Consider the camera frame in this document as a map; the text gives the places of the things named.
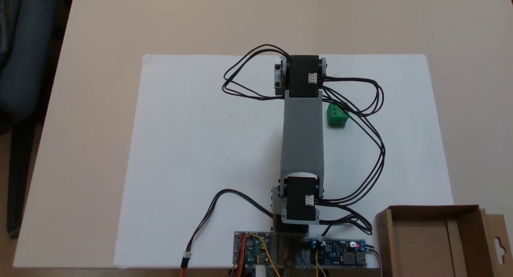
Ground black cable with white connector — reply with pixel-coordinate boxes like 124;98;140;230
180;188;274;277

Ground blue circuit board with wires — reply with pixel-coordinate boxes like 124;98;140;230
233;230;273;267

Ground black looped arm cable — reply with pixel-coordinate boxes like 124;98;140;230
222;44;291;101
320;77;386;208
316;207;374;236

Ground yellow wire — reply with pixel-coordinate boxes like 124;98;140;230
250;233;282;277

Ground brown cardboard box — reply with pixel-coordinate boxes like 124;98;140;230
375;205;513;277

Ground orange wires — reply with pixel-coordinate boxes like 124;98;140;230
235;235;246;277

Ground green die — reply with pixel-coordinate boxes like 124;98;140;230
327;103;349;127

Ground dark blue chair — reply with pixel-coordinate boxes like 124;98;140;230
0;0;75;240

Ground metal table clamp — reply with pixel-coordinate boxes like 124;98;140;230
282;245;296;277

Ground long blue circuit board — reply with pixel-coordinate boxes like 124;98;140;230
308;239;368;268

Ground white paper sheet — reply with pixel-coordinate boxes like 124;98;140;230
281;54;454;269
113;55;286;269

